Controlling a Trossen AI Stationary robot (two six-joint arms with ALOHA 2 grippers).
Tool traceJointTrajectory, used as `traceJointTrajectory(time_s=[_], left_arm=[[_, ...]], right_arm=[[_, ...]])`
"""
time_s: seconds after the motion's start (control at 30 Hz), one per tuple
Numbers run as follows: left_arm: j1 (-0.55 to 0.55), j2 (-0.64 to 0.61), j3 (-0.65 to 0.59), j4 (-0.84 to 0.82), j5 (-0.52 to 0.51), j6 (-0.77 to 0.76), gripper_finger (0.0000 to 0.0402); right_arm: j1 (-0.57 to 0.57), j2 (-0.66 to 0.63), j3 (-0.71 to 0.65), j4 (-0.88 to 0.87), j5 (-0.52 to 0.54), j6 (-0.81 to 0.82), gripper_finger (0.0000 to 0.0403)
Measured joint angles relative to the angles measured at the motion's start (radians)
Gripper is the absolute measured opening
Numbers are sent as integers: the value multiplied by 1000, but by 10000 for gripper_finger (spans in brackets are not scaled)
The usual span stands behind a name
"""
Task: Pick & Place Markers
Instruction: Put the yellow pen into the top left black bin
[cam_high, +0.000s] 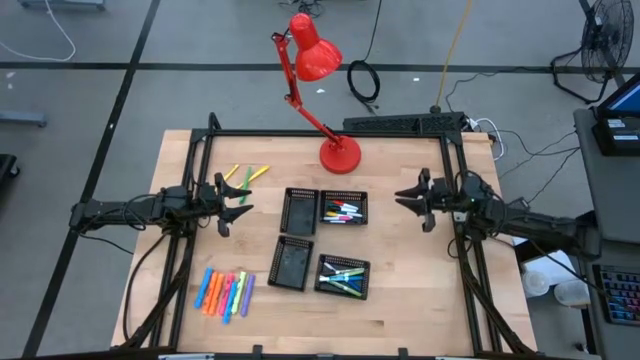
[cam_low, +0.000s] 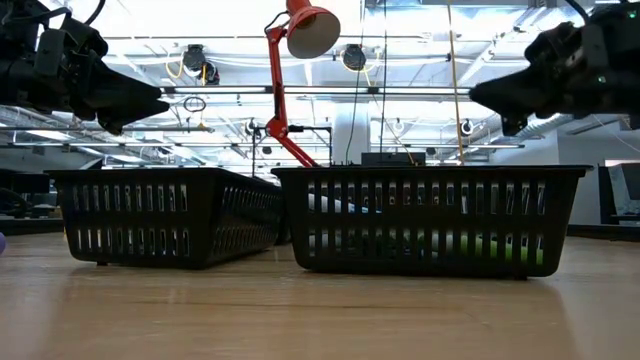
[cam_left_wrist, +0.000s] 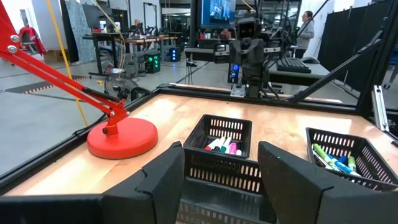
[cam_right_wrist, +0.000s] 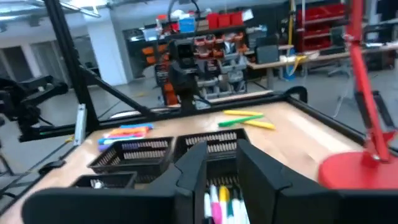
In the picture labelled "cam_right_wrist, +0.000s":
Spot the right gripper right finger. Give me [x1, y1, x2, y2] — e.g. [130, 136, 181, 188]
[236, 139, 398, 224]

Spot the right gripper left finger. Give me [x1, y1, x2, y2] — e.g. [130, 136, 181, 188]
[21, 141, 208, 224]

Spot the black slotted plastic basket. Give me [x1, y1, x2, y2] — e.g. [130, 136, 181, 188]
[205, 167, 249, 224]
[88, 136, 175, 184]
[70, 172, 137, 189]
[175, 128, 250, 170]

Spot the yellow capped small marker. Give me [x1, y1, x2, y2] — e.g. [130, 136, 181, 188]
[218, 185, 231, 224]

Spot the pink capped small marker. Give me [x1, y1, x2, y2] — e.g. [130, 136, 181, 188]
[210, 184, 223, 224]

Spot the blue thick highlighter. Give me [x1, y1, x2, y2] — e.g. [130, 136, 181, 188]
[98, 136, 147, 143]
[119, 123, 155, 129]

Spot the pink thick highlighter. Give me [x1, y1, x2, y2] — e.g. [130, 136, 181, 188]
[105, 133, 147, 139]

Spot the orange thick highlighter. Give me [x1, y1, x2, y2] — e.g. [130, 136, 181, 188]
[107, 129, 149, 136]
[110, 126, 150, 133]

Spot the yellow thin highlighter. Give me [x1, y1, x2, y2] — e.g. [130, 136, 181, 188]
[242, 119, 277, 131]
[223, 109, 264, 116]

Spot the green thin highlighter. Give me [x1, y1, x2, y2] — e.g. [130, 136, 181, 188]
[217, 114, 265, 128]

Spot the red desk lamp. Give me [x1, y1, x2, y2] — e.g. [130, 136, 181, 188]
[317, 0, 398, 190]

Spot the small black table clamp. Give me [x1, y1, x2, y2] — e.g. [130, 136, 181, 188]
[38, 159, 67, 175]

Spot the long background workbench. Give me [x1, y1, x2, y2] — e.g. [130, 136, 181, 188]
[248, 43, 398, 91]

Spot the black equipment case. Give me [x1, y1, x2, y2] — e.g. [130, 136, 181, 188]
[255, 45, 280, 65]

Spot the parts bin storage rack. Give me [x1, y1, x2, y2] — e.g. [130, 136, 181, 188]
[141, 32, 249, 105]

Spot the blue storage box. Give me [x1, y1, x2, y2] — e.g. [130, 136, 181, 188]
[178, 17, 196, 34]

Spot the red storage bin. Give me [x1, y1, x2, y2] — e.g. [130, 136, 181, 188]
[229, 11, 245, 27]
[217, 12, 231, 29]
[206, 12, 220, 30]

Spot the red bin shelving unit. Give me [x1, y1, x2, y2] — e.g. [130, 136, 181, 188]
[295, 2, 346, 54]

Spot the silver aluminium bracket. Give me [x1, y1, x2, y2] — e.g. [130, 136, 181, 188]
[73, 103, 88, 146]

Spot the black aluminium table frame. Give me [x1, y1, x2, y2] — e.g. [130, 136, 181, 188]
[0, 0, 398, 218]

